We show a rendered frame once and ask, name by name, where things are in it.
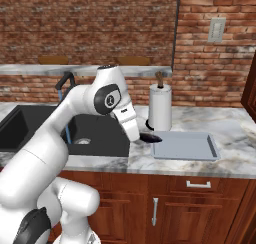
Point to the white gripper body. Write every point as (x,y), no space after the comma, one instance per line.
(132,129)

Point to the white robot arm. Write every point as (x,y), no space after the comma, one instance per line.
(40,161)

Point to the black sink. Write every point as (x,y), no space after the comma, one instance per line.
(100,138)

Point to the grey tray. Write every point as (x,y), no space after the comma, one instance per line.
(183,146)

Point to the white paper towel roll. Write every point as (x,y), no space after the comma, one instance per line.
(160,108)

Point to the paper towel holder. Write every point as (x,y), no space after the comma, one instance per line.
(159,78)

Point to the thin blue water stream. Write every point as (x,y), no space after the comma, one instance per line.
(68,134)

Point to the black tap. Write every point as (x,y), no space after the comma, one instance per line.
(66,78)

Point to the plain wooden cupboard door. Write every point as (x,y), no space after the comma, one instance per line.
(123,214)

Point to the wooden drawer front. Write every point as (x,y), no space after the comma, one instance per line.
(220,185)

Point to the dark wooden tall cupboard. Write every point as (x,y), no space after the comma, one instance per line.
(250,91)

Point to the angled wooden cupboard panel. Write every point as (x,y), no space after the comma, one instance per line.
(245,218)

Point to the grey wall switch plate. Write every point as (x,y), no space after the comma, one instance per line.
(216,29)

